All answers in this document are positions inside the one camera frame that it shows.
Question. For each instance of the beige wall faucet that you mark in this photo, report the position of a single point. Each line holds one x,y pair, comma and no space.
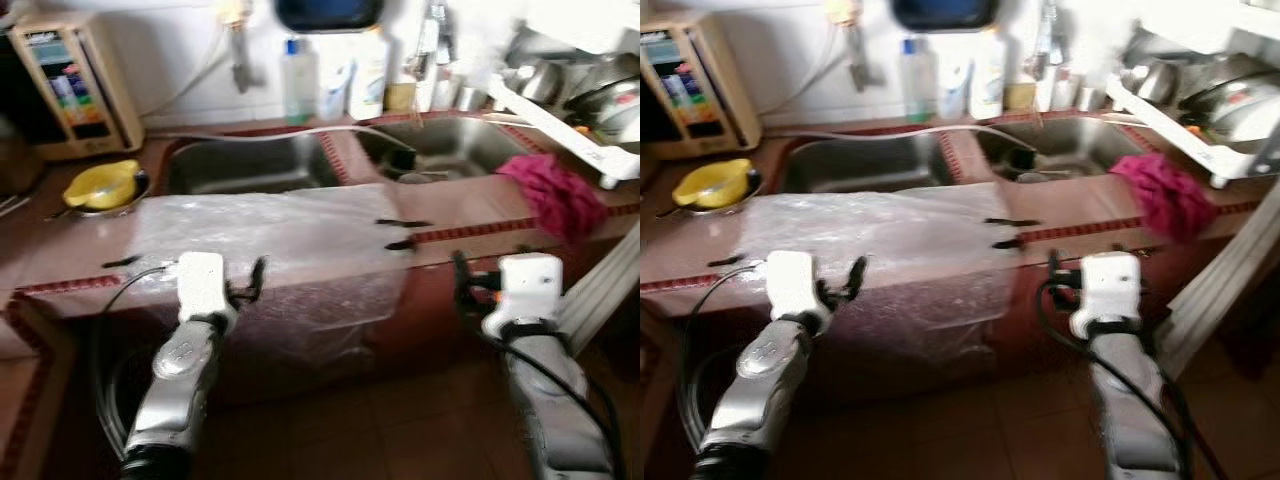
238,50
857,50

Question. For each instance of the white dish rack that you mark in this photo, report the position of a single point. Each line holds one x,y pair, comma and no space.
545,122
1165,128

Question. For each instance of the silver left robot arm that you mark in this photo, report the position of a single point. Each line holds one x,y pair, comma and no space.
760,380
180,380

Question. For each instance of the beige water ionizer machine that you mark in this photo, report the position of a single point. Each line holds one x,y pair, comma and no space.
75,85
695,85

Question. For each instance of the magenta cloth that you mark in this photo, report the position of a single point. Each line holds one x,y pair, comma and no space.
1165,195
555,195

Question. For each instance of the white plastic bottle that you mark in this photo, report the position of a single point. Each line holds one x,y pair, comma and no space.
368,75
988,75

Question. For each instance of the clear bubble wrap sheet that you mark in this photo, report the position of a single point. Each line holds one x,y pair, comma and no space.
270,240
880,240

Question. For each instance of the steel fork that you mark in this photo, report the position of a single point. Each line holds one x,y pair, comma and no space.
58,212
668,211

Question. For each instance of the dark blue hanging pan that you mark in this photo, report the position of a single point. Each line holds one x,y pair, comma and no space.
330,12
945,12

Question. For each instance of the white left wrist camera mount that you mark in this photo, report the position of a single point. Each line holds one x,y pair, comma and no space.
200,280
795,282

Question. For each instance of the yellow sponge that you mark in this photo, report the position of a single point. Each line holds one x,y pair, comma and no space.
1020,96
401,97

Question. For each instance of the thin white tube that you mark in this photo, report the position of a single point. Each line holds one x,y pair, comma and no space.
812,78
195,78

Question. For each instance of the yellow plastic bowl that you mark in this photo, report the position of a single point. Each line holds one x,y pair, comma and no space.
712,182
100,183

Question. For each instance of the black tape strip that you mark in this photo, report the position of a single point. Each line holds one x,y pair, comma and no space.
400,244
405,223
725,262
120,262
1012,222
1008,244

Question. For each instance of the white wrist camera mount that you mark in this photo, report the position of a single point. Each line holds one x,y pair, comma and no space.
1112,285
795,282
200,280
525,285

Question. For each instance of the large steel pot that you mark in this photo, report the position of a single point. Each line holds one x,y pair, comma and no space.
1235,105
610,108

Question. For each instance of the white cabinet door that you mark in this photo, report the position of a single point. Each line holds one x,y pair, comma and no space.
1220,280
600,290

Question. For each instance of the small steel pot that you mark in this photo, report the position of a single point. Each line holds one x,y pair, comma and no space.
1150,80
540,82

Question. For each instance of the clear bottle blue cap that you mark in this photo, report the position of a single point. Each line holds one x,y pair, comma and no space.
298,85
915,85

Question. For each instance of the steel mixer tap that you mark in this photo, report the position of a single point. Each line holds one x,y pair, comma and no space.
1050,45
433,45

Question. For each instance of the shallow steel bowl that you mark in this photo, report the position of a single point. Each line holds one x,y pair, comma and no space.
142,192
752,192

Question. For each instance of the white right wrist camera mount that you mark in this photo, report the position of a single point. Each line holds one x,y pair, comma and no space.
1112,285
525,285

